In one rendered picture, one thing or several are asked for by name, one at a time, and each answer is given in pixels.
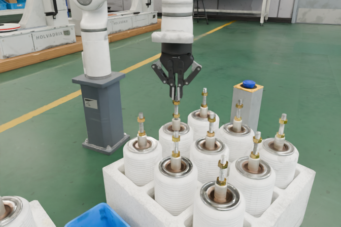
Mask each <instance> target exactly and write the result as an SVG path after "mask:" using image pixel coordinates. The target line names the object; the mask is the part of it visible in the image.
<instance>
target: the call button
mask: <svg viewBox="0 0 341 227"><path fill-rule="evenodd" d="M243 85H244V87H247V88H253V87H254V86H255V82H254V81H251V80H245V81H243Z"/></svg>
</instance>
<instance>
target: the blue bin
mask: <svg viewBox="0 0 341 227"><path fill-rule="evenodd" d="M64 227H131V226H130V225H129V224H128V223H127V222H126V221H125V220H123V219H122V218H121V217H120V216H119V215H118V214H117V213H116V212H115V211H114V210H113V209H112V208H111V207H110V206H109V205H108V204H107V203H100V204H98V205H96V206H94V207H93V208H91V209H89V210H88V211H86V212H85V213H83V214H81V215H80V216H78V217H76V218H75V219H73V220H71V221H70V222H68V223H67V224H66V225H65V226H64Z"/></svg>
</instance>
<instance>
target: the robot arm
mask: <svg viewBox="0 0 341 227"><path fill-rule="evenodd" d="M73 2H74V4H75V5H76V6H77V7H78V8H80V9H82V20H81V22H80V29H81V37H82V44H83V52H82V60H83V67H84V75H85V77H87V78H88V79H92V80H102V79H106V78H109V77H110V76H111V75H112V74H111V63H110V52H109V41H108V30H107V22H108V8H107V0H73ZM192 6H193V0H162V21H161V31H160V32H153V33H152V42H158V43H161V56H160V58H159V60H158V61H157V62H154V63H153V64H152V65H151V67H152V69H153V70H154V71H155V73H156V74H157V75H158V77H159V78H160V79H161V81H162V82H163V83H164V84H168V85H169V86H170V88H169V96H170V98H172V100H175V95H176V85H175V84H176V76H175V75H176V73H177V74H178V86H177V100H180V99H181V98H182V96H183V86H184V85H189V84H190V83H191V81H192V80H193V79H194V78H195V77H196V75H197V74H198V73H199V72H200V71H201V68H202V65H201V64H198V63H196V62H195V61H194V57H193V55H192V43H193V21H192ZM161 64H162V65H163V66H164V68H165V69H166V70H167V71H168V76H167V75H166V74H165V72H164V71H163V70H162V65H161ZM191 65H192V72H191V74H190V75H189V76H188V77H187V78H186V79H184V73H185V72H186V71H187V69H188V68H189V67H190V66H191Z"/></svg>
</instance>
